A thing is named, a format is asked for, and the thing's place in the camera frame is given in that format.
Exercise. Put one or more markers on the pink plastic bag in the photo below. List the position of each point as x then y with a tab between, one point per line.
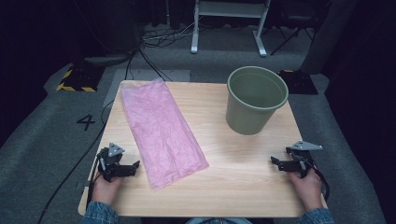
158	130

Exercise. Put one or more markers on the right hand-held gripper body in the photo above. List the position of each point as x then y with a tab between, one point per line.
302	161

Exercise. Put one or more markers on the person's lap in jeans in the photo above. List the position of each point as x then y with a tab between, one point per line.
218	221

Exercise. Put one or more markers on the green plastic bin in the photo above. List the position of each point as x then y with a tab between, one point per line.
246	115

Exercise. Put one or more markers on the person's left hand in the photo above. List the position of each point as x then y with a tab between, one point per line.
104	191

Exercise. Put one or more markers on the black yellow striped base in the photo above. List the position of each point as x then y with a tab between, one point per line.
300	84
79	79

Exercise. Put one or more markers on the grey tape strip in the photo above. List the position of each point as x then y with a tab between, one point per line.
80	185

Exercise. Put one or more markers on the white metal stand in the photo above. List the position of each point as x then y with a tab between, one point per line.
230	9

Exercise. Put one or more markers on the grey flat stand base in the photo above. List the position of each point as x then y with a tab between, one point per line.
106	59

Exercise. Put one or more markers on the grey curtain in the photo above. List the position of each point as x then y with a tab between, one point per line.
327	37

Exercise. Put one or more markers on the dark tripod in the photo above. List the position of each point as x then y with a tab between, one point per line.
291	37

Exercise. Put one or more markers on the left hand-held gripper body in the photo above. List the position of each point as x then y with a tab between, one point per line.
109	161

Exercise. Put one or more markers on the person's right hand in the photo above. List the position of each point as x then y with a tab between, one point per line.
309	189

